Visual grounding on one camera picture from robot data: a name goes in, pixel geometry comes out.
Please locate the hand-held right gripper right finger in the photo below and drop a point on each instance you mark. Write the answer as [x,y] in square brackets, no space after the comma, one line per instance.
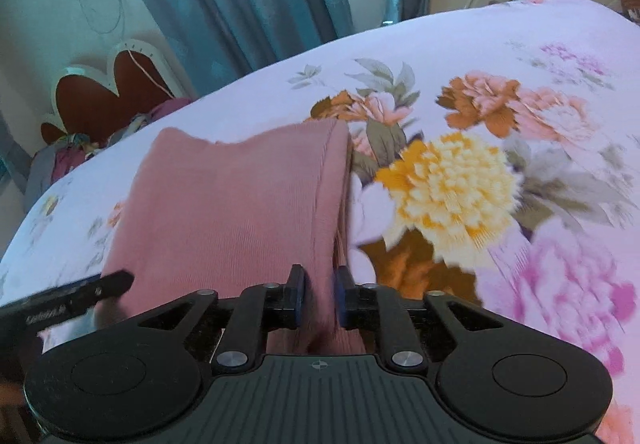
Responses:
[342,298]

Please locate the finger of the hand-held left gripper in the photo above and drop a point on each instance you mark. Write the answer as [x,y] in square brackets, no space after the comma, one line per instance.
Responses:
[107,285]

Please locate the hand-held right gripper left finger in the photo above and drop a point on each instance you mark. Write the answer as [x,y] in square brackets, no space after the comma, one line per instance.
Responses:
[298,295]

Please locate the pink small garment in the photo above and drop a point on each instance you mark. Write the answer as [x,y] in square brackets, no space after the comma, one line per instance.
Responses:
[235,204]

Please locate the pile of clothes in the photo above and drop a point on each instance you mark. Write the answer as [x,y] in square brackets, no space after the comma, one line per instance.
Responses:
[100,144]

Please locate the red scalloped headboard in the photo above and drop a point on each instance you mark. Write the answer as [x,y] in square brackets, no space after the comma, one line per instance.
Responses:
[110,94]

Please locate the floral bed sheet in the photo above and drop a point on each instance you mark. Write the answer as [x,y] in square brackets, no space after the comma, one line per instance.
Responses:
[475,149]

